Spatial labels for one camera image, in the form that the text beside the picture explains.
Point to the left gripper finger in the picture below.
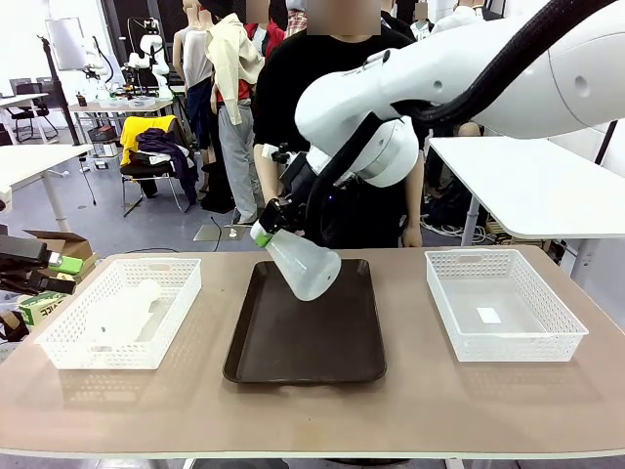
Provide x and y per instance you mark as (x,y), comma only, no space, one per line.
(44,284)
(29,251)

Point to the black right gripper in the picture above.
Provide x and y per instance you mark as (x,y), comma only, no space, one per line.
(299,178)

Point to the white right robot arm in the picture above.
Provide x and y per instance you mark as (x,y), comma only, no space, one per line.
(439,63)

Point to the person's left forearm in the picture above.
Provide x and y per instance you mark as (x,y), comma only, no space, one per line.
(414,195)

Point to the person's right forearm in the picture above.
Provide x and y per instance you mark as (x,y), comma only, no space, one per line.
(267,176)

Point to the person's left hand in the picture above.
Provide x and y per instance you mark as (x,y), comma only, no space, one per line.
(412,238)

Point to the green and white carton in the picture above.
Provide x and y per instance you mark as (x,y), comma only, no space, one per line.
(39,310)

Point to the brown cardboard box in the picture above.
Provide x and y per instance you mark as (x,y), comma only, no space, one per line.
(73,246)

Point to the grey trousers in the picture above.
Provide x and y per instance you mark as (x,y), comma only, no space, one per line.
(239,146)

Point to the white height-adjustable table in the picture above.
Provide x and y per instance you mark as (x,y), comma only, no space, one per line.
(34,161)

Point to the white perforated plastic basket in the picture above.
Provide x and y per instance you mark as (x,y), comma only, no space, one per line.
(112,355)
(512,349)

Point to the dark brown plastic tray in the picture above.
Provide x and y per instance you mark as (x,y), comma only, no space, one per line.
(303,342)

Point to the black office chair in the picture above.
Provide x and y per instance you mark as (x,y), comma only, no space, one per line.
(29,115)

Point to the yellow garment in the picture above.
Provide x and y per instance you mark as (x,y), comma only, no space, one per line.
(129,137)

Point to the person in black sweater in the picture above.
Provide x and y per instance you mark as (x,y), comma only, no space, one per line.
(293,63)

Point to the black light stand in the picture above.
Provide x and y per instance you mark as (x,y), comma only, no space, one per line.
(61,98)

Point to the beige jacket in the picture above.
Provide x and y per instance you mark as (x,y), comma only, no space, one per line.
(229,58)

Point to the mannequin in white tank top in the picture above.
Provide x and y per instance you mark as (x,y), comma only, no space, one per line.
(195,63)

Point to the background workbench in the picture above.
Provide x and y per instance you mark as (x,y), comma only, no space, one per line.
(122,104)

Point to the mannequin in red shirt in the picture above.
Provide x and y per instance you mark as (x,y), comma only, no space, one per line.
(273,36)

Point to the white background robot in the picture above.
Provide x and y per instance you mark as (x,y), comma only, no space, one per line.
(149,49)

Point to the white reflector panel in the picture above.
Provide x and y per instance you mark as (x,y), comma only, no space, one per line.
(66,44)

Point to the wooden pallet crate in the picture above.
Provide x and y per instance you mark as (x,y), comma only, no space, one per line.
(508,232)

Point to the white paper label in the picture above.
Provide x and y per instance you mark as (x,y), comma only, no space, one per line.
(488,315)

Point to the white table with rounded corners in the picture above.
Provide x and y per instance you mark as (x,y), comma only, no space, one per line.
(527,185)

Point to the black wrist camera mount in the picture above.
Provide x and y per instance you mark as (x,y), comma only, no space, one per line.
(282,154)

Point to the metal mannequin base plate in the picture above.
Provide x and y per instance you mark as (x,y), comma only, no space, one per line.
(215,233)

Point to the metal frame chair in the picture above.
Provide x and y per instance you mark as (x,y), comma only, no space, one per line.
(146,171)

